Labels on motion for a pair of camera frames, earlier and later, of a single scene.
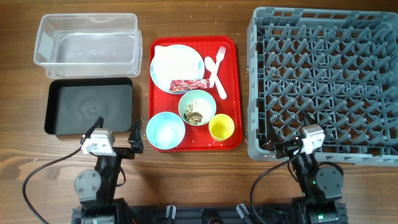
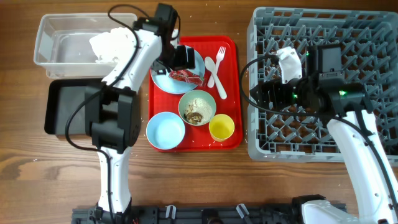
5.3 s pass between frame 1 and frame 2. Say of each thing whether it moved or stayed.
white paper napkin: moved
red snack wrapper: moved
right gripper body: moved
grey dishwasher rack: stayed
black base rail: stayed
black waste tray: stayed
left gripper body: moved
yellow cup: stayed
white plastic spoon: stayed
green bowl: stayed
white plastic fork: stayed
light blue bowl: stayed
